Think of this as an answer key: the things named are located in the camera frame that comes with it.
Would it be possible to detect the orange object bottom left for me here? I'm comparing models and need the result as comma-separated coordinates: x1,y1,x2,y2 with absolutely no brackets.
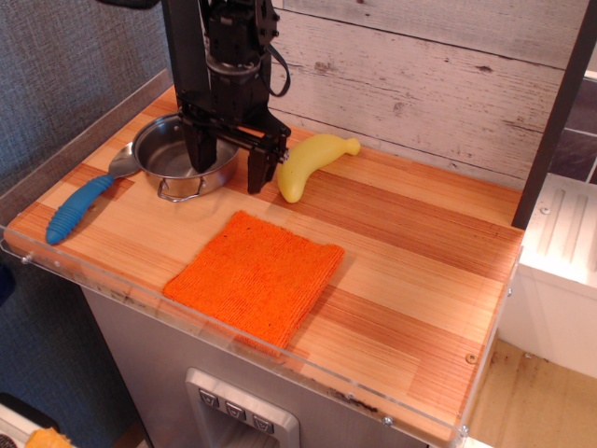
1,428,74,448

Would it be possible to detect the clear acrylic guard rail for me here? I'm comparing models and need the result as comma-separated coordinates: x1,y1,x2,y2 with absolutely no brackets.
5,218,522,447

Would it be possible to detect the small steel pot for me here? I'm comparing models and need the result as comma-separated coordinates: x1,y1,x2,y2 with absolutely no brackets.
132,114,239,203

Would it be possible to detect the yellow plastic banana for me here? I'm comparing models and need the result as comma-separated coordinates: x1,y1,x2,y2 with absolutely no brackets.
277,133,361,203

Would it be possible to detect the silver dispenser button panel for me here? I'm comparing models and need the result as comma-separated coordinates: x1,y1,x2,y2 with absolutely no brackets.
185,368,300,447

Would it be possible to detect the white toy sink unit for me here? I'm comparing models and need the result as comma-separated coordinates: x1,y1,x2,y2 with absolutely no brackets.
498,175,596,377

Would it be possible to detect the black braided cable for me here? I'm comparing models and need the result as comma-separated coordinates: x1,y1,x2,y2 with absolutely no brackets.
95,0,162,10

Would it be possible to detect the dark shelf post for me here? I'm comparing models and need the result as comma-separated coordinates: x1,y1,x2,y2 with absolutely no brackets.
511,0,596,230
161,0,211,111

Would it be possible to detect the dark right shelf post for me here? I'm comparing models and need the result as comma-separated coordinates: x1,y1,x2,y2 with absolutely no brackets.
511,0,596,230

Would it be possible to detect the orange knitted towel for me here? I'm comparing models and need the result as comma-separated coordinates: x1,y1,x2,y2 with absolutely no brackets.
162,211,344,356

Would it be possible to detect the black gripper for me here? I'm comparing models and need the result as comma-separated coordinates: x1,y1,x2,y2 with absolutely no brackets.
178,64,290,194

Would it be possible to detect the dark left shelf post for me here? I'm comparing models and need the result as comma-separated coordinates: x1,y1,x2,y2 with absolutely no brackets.
161,0,211,111

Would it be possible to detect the grey toy fridge cabinet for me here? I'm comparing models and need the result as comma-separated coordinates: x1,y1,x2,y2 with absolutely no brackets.
83,288,424,447

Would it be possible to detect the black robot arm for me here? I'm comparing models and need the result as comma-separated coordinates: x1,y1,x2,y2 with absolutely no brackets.
162,1,290,194

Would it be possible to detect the blue handled metal spoon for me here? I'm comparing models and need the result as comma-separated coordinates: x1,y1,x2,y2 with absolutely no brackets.
46,143,139,245

